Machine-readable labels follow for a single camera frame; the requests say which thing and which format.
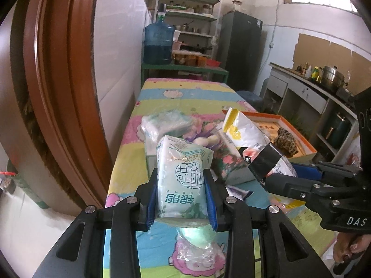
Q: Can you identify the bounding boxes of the green white tissue pack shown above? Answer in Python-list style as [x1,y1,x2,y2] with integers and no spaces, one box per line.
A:
[155,135,214,228]

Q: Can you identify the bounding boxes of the dark grey fridge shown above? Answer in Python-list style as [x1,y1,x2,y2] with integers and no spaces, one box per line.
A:
[217,11,263,92]

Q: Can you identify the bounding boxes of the grey counter cabinet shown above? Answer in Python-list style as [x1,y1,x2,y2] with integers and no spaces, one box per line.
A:
[262,63,363,163]

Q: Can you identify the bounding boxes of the leopard plush toy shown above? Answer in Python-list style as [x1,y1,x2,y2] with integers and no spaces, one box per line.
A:
[274,127,300,157]

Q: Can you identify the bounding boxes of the cardboard wall panels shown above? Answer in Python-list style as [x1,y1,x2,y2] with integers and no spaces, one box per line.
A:
[293,33,371,89]

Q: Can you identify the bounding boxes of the small purple white packet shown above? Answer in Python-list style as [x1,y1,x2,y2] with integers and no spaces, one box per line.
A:
[225,185,255,200]

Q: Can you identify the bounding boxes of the blue water jug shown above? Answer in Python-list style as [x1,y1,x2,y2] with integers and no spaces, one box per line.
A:
[143,12,176,65]

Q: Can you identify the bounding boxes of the crumpled clear plastic bag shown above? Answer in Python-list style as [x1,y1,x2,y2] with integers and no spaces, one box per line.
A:
[171,226,227,275]

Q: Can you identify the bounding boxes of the blue plastic stool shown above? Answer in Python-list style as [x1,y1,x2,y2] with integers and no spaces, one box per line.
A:
[236,90,263,109]

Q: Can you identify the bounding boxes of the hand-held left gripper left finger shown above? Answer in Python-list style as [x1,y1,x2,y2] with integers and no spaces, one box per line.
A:
[32,168,160,278]

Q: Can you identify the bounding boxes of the white yellow taped snack bag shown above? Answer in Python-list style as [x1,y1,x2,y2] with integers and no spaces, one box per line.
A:
[222,107,299,186]

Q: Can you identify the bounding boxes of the orange rimmed tray box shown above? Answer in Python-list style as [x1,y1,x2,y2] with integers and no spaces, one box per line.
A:
[222,110,318,164]

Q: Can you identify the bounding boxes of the cartoon printed tablecloth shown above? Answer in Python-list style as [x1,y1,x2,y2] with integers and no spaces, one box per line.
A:
[105,78,342,278]

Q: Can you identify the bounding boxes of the dark green cooker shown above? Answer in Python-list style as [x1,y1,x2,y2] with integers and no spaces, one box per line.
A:
[321,111,352,148]

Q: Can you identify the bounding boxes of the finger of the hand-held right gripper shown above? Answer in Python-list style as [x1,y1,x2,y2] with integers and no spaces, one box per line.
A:
[290,162,361,181]
[263,173,323,202]

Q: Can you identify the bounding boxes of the brown wooden door frame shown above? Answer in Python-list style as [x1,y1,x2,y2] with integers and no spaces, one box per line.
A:
[10,0,115,209]

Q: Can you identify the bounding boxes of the floral tissue box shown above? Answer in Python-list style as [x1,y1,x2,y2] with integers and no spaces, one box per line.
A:
[213,132,261,184]

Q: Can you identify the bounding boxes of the person's right hand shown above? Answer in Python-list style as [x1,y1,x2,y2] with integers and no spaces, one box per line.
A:
[333,232,371,265]

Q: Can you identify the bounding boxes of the white kitchen shelf rack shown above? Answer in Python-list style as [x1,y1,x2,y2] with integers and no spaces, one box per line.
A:
[155,0,222,67]

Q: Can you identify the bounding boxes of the clear wrapped tissue pack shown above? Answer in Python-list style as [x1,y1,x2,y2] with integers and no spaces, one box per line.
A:
[141,109,195,139]

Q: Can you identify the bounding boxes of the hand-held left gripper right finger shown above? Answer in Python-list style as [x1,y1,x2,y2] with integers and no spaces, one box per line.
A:
[203,168,334,278]

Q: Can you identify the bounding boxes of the small beige teddy bear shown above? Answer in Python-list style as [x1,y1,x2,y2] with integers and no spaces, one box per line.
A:
[193,135,222,148]

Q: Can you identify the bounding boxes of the steel cooking pot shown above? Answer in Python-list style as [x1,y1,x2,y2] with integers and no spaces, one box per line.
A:
[321,65,347,91]

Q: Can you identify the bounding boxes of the green metal table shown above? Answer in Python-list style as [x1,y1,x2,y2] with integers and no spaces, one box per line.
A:
[141,62,229,84]

